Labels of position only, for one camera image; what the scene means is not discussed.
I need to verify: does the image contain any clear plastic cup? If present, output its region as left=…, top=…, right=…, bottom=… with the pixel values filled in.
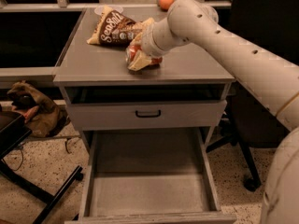
left=94, top=5, right=123, bottom=15

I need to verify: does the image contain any brown sea salt chip bag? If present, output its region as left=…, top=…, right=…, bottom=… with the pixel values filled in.
left=87, top=10, right=154, bottom=46

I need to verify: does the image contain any open grey middle drawer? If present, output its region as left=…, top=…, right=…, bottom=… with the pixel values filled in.
left=65, top=128, right=236, bottom=224

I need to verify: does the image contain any black drawer handle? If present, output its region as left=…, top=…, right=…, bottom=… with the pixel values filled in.
left=135, top=110, right=162, bottom=119

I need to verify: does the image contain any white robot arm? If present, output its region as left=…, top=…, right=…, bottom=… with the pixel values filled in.
left=126, top=0, right=299, bottom=224

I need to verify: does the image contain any black chair at left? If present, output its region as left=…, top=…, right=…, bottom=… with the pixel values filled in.
left=0, top=110, right=84, bottom=224

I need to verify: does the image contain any black floor cable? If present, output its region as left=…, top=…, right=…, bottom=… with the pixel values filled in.
left=4, top=136, right=81, bottom=172

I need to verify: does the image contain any grey drawer cabinet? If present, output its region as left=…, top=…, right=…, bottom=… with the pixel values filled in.
left=52, top=6, right=238, bottom=224

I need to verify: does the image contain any orange fruit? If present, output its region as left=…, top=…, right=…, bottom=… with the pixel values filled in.
left=158, top=0, right=174, bottom=10

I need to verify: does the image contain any closed grey top drawer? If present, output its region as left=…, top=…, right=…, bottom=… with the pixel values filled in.
left=67, top=100, right=226, bottom=131

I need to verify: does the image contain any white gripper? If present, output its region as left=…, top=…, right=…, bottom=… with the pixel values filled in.
left=128, top=21, right=175, bottom=71

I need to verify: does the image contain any red coke can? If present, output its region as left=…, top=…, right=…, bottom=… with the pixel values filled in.
left=126, top=45, right=163, bottom=71

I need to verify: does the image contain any black office chair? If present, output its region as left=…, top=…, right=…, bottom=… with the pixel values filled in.
left=206, top=0, right=299, bottom=191

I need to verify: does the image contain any brown bag on floor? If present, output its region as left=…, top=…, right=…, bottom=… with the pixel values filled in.
left=7, top=81, right=69, bottom=138

